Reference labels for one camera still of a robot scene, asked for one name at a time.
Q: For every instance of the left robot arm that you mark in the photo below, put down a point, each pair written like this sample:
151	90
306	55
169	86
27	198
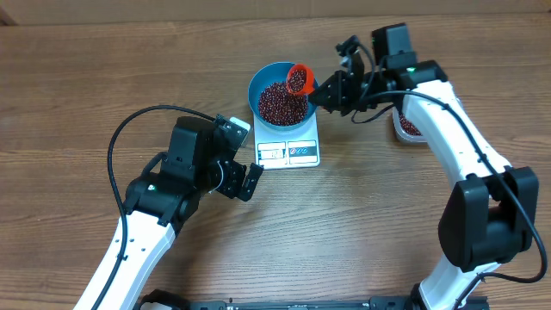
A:
199	160

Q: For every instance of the blue bowl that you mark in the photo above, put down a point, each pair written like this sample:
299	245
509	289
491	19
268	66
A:
275	72

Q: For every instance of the red measuring scoop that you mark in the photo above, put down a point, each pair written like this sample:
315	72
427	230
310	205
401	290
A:
309	80

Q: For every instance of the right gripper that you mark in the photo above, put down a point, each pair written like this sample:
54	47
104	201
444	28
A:
337	104

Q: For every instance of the red adzuki beans in container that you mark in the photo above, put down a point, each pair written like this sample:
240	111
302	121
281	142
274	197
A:
408	127

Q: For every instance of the white digital kitchen scale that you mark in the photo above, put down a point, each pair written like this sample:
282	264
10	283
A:
296	148

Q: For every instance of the clear plastic container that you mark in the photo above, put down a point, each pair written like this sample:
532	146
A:
401	135

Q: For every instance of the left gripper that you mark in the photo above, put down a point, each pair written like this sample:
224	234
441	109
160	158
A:
232	187

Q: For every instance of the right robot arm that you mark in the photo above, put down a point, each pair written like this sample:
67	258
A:
488	225

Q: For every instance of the red beans in bowl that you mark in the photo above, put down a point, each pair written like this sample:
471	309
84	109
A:
279	107

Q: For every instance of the red beans in scoop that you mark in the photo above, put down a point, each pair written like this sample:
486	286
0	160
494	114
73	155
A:
297	80

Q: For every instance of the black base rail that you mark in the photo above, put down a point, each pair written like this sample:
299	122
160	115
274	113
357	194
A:
163	300

